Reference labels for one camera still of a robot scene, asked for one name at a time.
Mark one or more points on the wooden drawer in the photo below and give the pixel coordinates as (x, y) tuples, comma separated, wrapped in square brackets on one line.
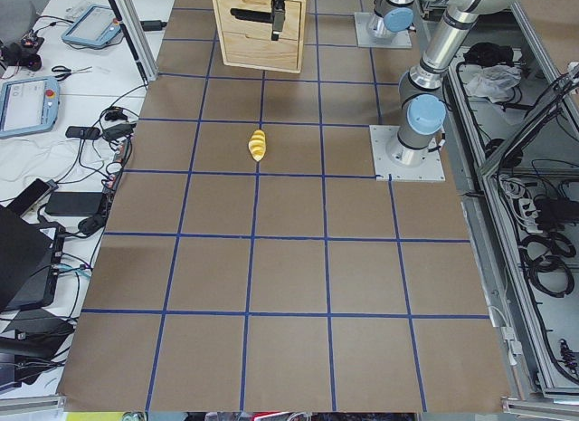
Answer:
[(253, 17), (242, 50)]

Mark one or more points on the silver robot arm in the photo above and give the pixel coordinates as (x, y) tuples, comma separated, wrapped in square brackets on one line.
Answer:
[(423, 110), (381, 7)]

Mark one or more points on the wooden two-drawer cabinet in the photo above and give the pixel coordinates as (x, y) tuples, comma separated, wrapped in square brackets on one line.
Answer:
[(300, 40)]

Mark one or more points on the yellow toy croissant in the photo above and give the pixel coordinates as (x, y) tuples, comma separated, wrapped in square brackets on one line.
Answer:
[(257, 145)]

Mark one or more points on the upper blue teach pendant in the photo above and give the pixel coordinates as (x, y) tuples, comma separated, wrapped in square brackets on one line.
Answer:
[(95, 28)]

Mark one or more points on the blue teach pendant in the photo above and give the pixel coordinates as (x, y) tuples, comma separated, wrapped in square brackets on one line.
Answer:
[(29, 106), (95, 28)]

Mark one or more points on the crumpled white cloth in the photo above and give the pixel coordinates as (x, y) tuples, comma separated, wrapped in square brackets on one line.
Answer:
[(495, 83)]

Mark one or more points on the black remote device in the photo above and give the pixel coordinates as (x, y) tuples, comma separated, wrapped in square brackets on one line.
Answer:
[(82, 133)]

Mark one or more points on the brown gridded table mat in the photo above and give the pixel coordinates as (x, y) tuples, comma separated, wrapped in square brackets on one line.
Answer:
[(296, 283)]

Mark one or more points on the lower blue teach pendant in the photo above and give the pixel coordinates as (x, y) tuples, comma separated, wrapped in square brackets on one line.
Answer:
[(29, 106)]

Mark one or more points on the black power brick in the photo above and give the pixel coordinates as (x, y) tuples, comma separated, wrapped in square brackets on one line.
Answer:
[(73, 203)]

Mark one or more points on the black smartphone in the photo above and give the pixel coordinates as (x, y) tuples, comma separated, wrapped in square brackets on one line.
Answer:
[(37, 190)]

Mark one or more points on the white power strip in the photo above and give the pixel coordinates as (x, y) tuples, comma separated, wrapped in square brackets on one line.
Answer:
[(522, 205)]

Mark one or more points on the black laptop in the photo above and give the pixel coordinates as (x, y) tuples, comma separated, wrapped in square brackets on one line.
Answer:
[(30, 254)]

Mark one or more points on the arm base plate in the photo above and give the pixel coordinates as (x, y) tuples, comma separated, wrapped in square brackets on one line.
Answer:
[(395, 162), (390, 31)]

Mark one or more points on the black handled scissors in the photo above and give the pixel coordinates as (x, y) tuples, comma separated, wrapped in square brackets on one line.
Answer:
[(61, 72)]

